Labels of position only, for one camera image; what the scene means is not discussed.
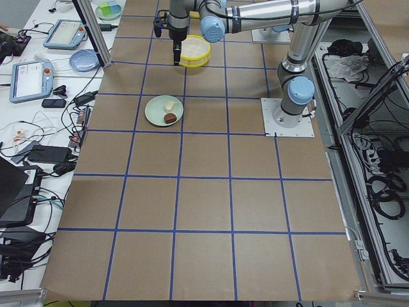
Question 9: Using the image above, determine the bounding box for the teach pendant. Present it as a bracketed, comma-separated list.
[43, 19, 86, 50]
[10, 59, 54, 104]

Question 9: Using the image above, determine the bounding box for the blue plate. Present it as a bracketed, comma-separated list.
[69, 49, 100, 72]

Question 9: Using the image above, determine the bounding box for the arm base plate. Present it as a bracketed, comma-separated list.
[261, 98, 315, 138]
[252, 28, 291, 45]

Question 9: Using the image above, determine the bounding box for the aluminium frame post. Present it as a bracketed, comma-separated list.
[72, 0, 111, 69]

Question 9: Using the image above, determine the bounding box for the white crumpled cloth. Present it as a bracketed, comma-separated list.
[328, 55, 369, 82]

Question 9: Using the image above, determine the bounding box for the green plate with blocks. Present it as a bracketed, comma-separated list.
[95, 1, 122, 20]

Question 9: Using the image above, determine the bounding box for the brown steamed bun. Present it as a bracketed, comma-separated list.
[164, 113, 177, 124]

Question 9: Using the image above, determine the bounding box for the black power adapter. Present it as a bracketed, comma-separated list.
[27, 145, 72, 164]

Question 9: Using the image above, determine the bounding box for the black phone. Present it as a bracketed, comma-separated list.
[42, 98, 66, 109]

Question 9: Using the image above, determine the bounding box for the light green plate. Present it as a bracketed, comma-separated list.
[144, 95, 184, 127]

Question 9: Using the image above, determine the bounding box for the upper teach pendant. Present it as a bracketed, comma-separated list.
[43, 19, 86, 50]

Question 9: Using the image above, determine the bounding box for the white steamed bun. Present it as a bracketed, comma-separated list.
[164, 100, 176, 113]

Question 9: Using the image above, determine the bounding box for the black laptop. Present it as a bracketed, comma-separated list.
[1, 158, 43, 228]

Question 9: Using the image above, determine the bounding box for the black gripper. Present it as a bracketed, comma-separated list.
[153, 10, 189, 66]

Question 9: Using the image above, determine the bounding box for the yellow rimmed steamer centre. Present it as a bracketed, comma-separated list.
[180, 35, 211, 68]

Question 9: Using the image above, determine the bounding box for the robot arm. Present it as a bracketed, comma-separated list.
[153, 0, 356, 129]

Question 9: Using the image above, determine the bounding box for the lower teach pendant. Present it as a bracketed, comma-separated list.
[10, 59, 54, 104]

